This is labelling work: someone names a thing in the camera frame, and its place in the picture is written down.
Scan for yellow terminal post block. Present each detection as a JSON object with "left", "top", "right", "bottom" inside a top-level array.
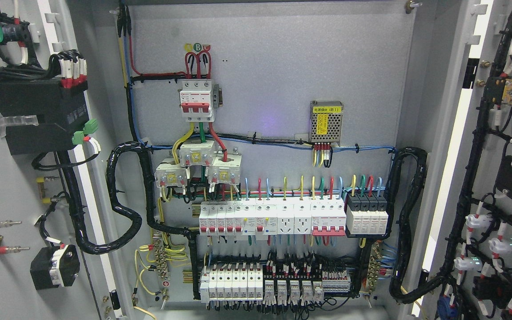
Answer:
[{"left": 35, "top": 176, "right": 61, "bottom": 204}]

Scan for black wrapped cable bundle right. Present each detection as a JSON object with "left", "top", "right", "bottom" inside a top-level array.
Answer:
[{"left": 387, "top": 148, "right": 430, "bottom": 305}]

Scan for black wrapped cable bundle left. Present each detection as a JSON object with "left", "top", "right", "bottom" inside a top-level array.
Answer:
[{"left": 54, "top": 141, "right": 199, "bottom": 256}]

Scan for black wrapped cable bundle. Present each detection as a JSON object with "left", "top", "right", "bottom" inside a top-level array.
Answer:
[
  {"left": 54, "top": 141, "right": 199, "bottom": 256},
  {"left": 387, "top": 148, "right": 430, "bottom": 305}
]

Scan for black digital power meter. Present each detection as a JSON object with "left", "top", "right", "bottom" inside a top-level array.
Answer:
[{"left": 0, "top": 78, "right": 89, "bottom": 155}]

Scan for metal mesh power supply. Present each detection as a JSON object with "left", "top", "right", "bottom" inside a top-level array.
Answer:
[{"left": 308, "top": 100, "right": 344, "bottom": 144}]

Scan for lower relay terminal row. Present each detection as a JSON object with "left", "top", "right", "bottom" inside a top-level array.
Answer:
[{"left": 199, "top": 252, "right": 352, "bottom": 312}]

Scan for grey cabinet door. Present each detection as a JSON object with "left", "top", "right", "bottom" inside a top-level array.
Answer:
[
  {"left": 408, "top": 0, "right": 512, "bottom": 320},
  {"left": 0, "top": 0, "right": 128, "bottom": 320}
]

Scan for black white surge protector modules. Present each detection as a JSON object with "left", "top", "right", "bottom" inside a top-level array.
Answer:
[{"left": 345, "top": 194, "right": 389, "bottom": 239}]

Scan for white socket breaker row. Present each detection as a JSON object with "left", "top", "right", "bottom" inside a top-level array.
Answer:
[{"left": 199, "top": 197, "right": 347, "bottom": 240}]

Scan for white red main breaker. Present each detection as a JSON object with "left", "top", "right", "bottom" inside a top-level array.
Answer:
[{"left": 179, "top": 79, "right": 222, "bottom": 122}]

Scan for white current transformers cluster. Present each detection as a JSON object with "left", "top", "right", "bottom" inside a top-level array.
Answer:
[{"left": 155, "top": 140, "right": 242, "bottom": 188}]

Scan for white rotary selector switch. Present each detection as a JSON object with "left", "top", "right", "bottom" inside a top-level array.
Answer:
[{"left": 30, "top": 244, "right": 80, "bottom": 290}]

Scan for brass ground terminal bar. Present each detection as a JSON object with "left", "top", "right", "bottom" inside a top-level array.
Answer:
[{"left": 365, "top": 241, "right": 382, "bottom": 291}]

